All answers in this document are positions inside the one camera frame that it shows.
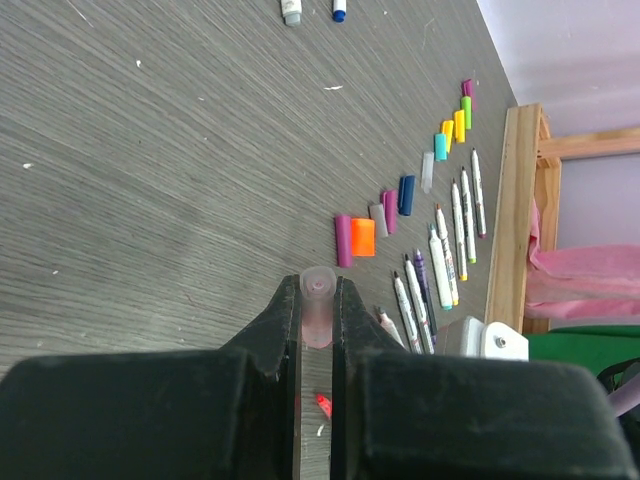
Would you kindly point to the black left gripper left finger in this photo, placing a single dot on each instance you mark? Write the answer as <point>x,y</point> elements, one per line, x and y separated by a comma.
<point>226,413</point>

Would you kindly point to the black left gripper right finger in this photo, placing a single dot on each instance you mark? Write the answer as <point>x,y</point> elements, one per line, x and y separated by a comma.
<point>399,415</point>

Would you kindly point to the brown ended white marker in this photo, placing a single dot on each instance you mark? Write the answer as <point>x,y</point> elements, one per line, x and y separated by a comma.
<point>406,314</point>

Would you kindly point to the pink translucent pen cap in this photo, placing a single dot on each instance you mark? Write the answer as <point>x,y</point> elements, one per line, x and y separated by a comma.
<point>318,287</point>

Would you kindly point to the clear capped purple pen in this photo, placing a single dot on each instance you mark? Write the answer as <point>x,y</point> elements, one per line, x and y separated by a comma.
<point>420,267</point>

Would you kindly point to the orange highlighter cap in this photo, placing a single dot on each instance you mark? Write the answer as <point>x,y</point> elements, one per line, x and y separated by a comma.
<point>363,237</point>

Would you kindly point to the magenta pen cap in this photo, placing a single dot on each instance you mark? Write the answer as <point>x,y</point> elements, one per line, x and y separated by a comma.
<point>343,237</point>
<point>467,90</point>
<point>388,200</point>

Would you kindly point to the grey pen cap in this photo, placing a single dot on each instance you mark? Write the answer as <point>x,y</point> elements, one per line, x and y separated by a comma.
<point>378,215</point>

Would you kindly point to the green capped white marker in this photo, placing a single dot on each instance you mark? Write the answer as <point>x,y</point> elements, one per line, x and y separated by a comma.
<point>468,217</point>

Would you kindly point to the yellow capped white marker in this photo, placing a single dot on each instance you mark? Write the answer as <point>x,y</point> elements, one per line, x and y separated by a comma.
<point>459,232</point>

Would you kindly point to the dark blue pen cap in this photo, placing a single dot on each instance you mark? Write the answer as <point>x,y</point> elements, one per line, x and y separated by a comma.
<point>406,195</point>

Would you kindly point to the clear pen cap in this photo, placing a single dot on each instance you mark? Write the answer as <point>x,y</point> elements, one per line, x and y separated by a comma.
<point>427,171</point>

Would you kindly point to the teal pen cap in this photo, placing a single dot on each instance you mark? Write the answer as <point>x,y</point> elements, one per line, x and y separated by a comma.
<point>440,147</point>

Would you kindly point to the yellow pen cap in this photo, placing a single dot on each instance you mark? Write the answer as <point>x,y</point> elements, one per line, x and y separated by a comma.
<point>447,128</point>
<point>460,126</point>

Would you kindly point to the green pen cap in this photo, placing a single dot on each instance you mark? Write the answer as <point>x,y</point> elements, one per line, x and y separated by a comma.
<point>466,107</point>

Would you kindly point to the grey capped thin pen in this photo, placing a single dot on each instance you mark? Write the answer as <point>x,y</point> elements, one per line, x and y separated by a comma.
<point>291,11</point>

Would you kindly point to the blue ended white marker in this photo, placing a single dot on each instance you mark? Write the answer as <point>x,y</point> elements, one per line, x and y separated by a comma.
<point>418,304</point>

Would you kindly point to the grey capped white marker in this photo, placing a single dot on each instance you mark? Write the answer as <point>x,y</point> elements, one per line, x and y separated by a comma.
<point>389,326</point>

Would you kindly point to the teal ended white marker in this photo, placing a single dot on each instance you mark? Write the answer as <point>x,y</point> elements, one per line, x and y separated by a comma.
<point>440,269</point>

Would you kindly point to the yellow ended white marker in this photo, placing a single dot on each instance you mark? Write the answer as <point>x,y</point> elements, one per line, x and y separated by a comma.
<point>448,257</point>

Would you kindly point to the magenta capped white marker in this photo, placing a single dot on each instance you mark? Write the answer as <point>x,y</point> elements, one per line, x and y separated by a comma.
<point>478,195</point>

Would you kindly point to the green tank top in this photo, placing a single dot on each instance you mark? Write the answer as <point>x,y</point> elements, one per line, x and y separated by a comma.
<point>592,347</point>

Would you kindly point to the pink t-shirt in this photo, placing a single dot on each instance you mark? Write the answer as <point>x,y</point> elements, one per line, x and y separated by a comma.
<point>583,282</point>

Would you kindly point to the blue capped white marker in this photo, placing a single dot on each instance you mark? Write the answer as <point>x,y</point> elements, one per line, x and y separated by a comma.
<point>339,11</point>

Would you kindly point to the wooden clothes rack frame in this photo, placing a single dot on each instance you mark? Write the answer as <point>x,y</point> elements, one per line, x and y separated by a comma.
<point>530,176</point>

